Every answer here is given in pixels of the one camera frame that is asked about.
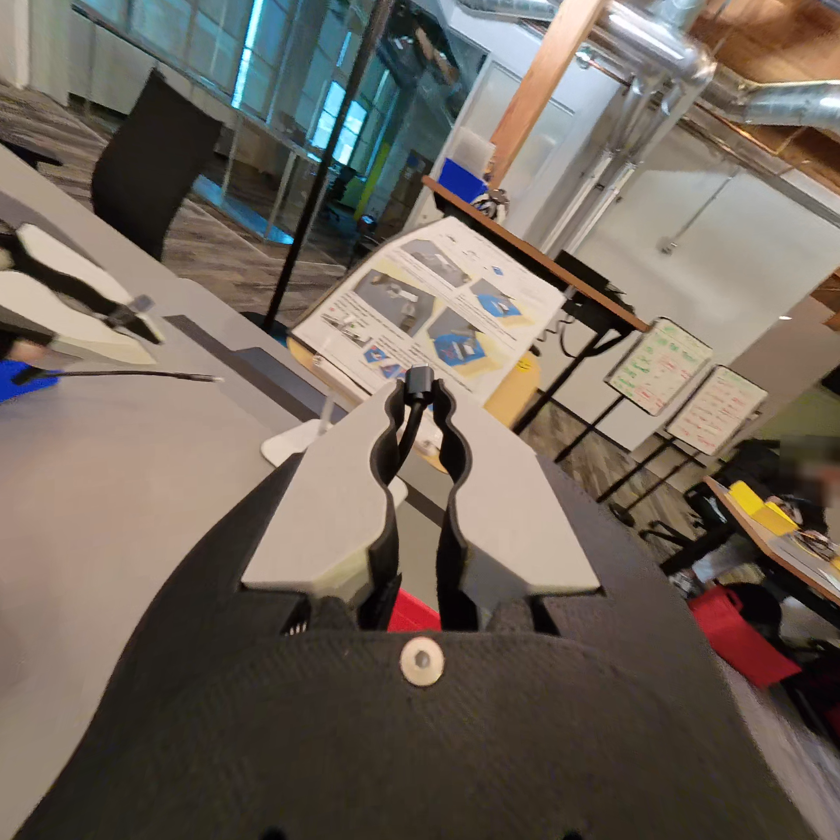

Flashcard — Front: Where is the blue sign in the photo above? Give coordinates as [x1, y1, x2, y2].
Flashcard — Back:
[436, 158, 490, 207]

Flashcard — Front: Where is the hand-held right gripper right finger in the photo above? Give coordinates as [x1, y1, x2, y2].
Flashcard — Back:
[434, 389, 603, 623]

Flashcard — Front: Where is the wooden standing desk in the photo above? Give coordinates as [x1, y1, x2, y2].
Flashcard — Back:
[420, 175, 653, 434]

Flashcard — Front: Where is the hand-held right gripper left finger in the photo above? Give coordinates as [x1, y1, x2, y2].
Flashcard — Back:
[241, 381, 403, 620]

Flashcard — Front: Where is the black metal post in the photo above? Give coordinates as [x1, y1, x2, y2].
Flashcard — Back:
[259, 0, 395, 329]

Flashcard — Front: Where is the wooden workbench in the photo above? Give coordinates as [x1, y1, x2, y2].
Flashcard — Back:
[703, 473, 840, 618]

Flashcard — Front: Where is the printed instruction sheet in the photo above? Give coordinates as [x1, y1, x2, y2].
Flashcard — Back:
[292, 217, 568, 401]

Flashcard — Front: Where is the blue plastic bin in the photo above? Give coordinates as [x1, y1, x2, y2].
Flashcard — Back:
[0, 357, 60, 401]

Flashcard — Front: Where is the dark USB hub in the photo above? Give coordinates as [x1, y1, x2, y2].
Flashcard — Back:
[108, 296, 165, 345]

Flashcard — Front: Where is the wooden post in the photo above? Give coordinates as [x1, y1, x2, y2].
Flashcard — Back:
[486, 0, 607, 191]

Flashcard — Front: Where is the red plastic bin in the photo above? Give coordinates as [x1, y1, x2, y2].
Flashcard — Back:
[388, 591, 443, 634]

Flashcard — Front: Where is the whiteboard with writing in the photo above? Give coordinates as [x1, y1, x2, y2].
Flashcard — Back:
[666, 365, 769, 456]
[604, 315, 714, 417]

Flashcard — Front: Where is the red bag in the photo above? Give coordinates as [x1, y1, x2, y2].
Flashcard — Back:
[689, 584, 804, 693]

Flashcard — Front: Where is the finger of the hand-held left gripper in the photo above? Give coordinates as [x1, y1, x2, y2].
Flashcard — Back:
[0, 224, 139, 322]
[0, 305, 158, 370]

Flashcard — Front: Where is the hub cable grey plug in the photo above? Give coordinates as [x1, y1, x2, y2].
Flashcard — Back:
[46, 367, 227, 387]

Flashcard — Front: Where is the yellow plastic object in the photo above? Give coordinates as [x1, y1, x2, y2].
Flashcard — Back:
[729, 479, 798, 539]

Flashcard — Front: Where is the black cable black plug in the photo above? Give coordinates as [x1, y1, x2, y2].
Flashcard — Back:
[394, 368, 441, 460]

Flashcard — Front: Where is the silver ventilation duct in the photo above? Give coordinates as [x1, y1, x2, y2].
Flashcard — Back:
[460, 0, 840, 250]

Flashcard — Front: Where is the black office chair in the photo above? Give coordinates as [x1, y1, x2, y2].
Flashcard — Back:
[90, 69, 224, 263]

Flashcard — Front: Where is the wooden display board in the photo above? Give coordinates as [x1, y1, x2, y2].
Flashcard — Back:
[287, 217, 572, 430]

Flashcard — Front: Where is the white stand base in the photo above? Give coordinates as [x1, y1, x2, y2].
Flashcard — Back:
[260, 420, 408, 506]

